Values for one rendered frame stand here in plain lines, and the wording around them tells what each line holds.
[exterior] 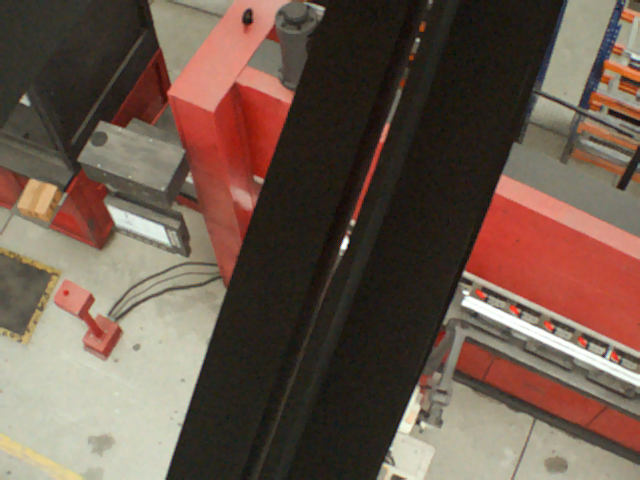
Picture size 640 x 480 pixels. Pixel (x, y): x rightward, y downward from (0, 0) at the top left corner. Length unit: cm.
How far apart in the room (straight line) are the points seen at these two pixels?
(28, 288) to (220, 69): 283
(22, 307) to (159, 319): 101
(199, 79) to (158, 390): 250
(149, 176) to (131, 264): 206
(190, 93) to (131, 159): 50
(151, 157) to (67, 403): 227
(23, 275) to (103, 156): 224
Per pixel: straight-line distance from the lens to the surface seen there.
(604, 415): 534
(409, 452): 543
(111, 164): 436
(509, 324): 499
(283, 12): 370
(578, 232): 380
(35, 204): 538
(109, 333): 598
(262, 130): 435
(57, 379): 611
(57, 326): 624
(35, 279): 641
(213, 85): 407
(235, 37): 422
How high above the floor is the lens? 558
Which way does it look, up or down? 64 degrees down
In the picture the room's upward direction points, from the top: 3 degrees counter-clockwise
